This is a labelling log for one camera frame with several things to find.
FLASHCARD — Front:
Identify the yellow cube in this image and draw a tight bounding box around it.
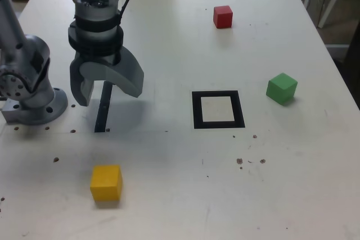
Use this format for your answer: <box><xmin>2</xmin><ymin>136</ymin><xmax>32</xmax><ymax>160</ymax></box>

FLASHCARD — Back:
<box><xmin>89</xmin><ymin>165</ymin><xmax>123</xmax><ymax>202</ymax></box>

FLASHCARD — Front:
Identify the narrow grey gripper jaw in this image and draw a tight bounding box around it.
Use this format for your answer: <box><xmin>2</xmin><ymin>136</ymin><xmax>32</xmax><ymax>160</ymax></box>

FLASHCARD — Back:
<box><xmin>69</xmin><ymin>53</ymin><xmax>95</xmax><ymax>107</ymax></box>

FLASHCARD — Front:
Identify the red cube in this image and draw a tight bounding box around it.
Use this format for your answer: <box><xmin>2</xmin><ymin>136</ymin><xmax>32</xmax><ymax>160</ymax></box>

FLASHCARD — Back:
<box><xmin>213</xmin><ymin>5</ymin><xmax>234</xmax><ymax>29</ymax></box>

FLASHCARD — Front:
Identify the black tape square outline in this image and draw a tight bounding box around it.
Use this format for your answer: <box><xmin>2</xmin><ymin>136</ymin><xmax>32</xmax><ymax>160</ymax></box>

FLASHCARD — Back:
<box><xmin>191</xmin><ymin>90</ymin><xmax>246</xmax><ymax>129</ymax></box>

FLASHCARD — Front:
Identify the green cube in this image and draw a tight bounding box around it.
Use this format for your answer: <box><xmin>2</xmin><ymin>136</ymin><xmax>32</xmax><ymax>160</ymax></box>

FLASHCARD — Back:
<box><xmin>265</xmin><ymin>73</ymin><xmax>298</xmax><ymax>107</ymax></box>

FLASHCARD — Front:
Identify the black tape strip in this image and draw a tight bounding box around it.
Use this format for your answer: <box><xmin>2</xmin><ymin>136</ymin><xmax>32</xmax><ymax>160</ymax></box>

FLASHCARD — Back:
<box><xmin>94</xmin><ymin>81</ymin><xmax>113</xmax><ymax>133</ymax></box>

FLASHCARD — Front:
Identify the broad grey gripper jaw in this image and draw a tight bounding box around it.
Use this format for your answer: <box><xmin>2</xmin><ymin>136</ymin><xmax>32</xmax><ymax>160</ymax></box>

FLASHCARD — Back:
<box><xmin>79</xmin><ymin>47</ymin><xmax>145</xmax><ymax>98</ymax></box>

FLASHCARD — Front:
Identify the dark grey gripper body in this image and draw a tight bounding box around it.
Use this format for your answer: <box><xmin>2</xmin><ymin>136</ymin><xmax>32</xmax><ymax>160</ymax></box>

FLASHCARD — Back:
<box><xmin>74</xmin><ymin>50</ymin><xmax>124</xmax><ymax>66</ymax></box>

